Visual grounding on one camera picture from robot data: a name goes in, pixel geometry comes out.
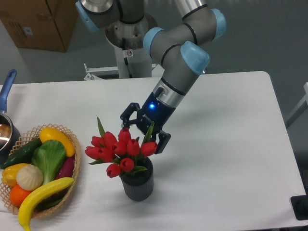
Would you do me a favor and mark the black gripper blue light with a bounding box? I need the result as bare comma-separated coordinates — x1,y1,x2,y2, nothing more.
120,91,175,154

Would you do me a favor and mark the red tulip bouquet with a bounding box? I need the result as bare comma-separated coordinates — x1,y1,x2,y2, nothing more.
85,118,158,178

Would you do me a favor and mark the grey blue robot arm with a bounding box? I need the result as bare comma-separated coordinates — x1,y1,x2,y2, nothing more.
76,0,226,153

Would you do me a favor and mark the dark grey ribbed vase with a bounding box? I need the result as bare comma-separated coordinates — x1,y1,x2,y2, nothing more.
121,157,154,202

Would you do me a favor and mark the purple sweet potato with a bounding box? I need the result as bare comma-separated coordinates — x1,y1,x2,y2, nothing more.
54,157,75,180

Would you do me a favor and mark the green lettuce leaf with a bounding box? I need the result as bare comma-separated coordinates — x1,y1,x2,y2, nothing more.
31,140,66,185

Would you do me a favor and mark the dark green cucumber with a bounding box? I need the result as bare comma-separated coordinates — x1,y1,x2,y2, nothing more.
0,139,42,169

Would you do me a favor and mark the white garlic bulb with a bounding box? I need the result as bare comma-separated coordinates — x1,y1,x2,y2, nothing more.
16,165,43,191

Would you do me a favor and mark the brown cardboard box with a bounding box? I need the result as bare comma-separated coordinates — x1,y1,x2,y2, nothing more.
0,0,78,52

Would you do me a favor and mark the yellow bell pepper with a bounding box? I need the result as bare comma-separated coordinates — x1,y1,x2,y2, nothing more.
1,163,29,187

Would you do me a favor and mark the orange fruit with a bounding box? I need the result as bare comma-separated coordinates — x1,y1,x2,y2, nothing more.
10,184,32,207

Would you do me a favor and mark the yellow banana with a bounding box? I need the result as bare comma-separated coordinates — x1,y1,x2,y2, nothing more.
18,177,75,231

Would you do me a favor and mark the woven wicker basket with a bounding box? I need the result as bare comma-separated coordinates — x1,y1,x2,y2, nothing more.
0,124,81,218

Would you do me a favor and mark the black device at table edge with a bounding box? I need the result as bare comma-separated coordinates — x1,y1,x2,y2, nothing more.
290,195,308,220

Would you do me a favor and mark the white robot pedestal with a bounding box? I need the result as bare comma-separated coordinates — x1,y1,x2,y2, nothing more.
83,13,169,81

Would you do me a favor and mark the blue handled saucepan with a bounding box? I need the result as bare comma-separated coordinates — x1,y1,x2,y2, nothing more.
0,69,20,164

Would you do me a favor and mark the white frame at right edge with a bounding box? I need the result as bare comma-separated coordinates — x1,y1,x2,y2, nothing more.
285,82,308,129

